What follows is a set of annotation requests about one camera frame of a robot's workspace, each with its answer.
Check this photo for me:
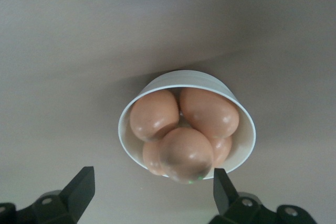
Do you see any white round bowl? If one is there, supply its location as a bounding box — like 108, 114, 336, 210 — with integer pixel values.
118, 70, 257, 180

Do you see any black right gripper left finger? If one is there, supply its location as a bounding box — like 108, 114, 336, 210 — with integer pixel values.
0, 166, 96, 224

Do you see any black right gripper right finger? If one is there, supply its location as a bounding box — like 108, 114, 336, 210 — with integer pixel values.
208, 167, 320, 224

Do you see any light brown egg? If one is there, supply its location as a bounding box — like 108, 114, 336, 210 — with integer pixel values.
180, 88, 240, 138
207, 135, 234, 167
130, 89, 180, 142
159, 127, 215, 184
142, 140, 166, 176

